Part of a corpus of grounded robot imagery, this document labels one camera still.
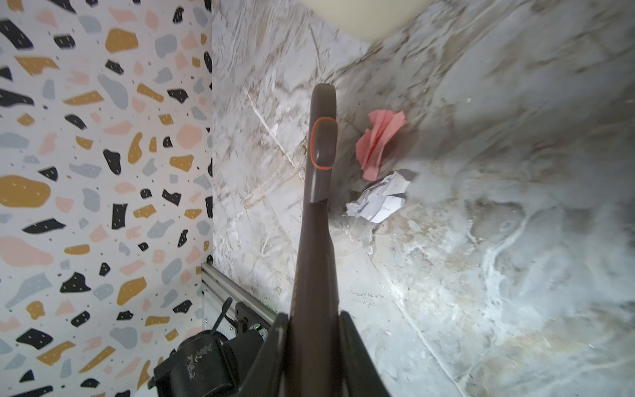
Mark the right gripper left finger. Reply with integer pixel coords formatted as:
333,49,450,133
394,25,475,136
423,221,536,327
238,314,289,397

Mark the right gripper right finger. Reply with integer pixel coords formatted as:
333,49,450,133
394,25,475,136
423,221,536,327
339,311,390,397

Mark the brown cartoon face hand broom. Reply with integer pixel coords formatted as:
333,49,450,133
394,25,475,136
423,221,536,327
284,84,342,396

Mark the cream bin with green bag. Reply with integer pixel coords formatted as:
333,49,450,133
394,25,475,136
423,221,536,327
301,0,433,41

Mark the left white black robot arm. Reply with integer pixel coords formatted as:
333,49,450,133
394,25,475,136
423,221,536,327
147,298,272,396

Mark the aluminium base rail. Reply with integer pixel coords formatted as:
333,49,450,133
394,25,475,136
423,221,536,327
200,262,276,340

